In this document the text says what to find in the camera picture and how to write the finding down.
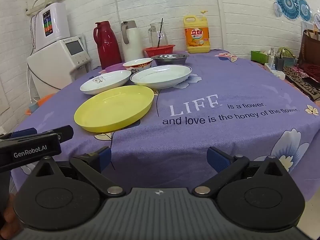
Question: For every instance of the green box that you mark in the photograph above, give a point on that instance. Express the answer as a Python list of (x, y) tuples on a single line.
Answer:
[(258, 56)]

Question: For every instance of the white power strip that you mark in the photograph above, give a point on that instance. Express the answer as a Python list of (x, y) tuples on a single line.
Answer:
[(273, 73)]

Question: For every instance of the person's left hand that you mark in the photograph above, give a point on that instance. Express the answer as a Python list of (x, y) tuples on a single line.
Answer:
[(7, 221)]

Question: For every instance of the white plate with flower print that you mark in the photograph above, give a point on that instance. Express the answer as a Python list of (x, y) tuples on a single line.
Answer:
[(107, 81)]

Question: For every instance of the white appliance with screen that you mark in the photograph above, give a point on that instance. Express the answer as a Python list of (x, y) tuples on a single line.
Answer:
[(50, 65)]

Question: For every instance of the glass pitcher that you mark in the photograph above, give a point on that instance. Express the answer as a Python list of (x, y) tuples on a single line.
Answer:
[(162, 33)]

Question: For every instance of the white oval plate blue rim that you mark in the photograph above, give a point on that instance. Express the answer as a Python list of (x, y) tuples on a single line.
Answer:
[(160, 76)]

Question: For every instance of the blue paper fan decoration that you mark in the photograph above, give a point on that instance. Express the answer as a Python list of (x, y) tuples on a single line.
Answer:
[(287, 2)]

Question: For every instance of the brown paper bag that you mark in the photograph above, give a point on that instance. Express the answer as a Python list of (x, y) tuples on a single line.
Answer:
[(310, 47)]

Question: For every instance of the pink plastic bowl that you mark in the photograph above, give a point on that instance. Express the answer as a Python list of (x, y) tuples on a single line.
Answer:
[(115, 67)]

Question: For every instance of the steel bowl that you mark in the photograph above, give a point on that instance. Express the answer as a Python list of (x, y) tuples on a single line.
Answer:
[(171, 58)]

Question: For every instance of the black charger adapter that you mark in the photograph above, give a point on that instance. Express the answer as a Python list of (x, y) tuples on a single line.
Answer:
[(279, 63)]

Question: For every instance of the white thermos jug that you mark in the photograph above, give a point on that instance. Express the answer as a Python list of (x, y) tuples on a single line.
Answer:
[(132, 45)]

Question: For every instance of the red thermos jug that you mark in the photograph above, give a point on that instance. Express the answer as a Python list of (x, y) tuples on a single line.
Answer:
[(107, 47)]

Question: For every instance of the black patterned mat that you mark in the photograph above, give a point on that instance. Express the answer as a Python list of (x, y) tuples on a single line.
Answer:
[(297, 78)]

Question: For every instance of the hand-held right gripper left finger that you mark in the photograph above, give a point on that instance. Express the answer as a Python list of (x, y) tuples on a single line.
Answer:
[(103, 158)]

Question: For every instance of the white bowl with red pattern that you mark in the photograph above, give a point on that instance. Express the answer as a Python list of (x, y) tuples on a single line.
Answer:
[(137, 64)]

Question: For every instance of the orange stool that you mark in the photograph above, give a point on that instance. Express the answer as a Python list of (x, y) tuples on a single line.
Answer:
[(45, 98)]

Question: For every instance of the white water purifier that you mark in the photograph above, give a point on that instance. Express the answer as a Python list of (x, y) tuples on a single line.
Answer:
[(53, 25)]

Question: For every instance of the purple floral tablecloth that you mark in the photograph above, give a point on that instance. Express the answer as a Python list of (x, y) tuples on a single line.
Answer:
[(212, 87)]

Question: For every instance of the yellow detergent bottle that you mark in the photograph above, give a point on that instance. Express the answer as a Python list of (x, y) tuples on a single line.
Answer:
[(197, 35)]

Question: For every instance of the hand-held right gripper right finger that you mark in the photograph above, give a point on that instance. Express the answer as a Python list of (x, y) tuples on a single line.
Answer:
[(217, 158)]

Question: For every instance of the red plastic basket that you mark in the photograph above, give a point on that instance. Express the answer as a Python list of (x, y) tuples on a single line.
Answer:
[(156, 52)]

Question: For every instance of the black stirring stick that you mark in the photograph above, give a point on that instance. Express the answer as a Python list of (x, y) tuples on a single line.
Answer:
[(160, 32)]

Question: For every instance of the yellow plastic plate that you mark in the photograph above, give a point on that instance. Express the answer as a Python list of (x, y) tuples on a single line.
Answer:
[(112, 110)]

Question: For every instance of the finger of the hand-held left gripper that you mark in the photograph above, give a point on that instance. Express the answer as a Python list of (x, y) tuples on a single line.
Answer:
[(23, 132), (62, 132)]

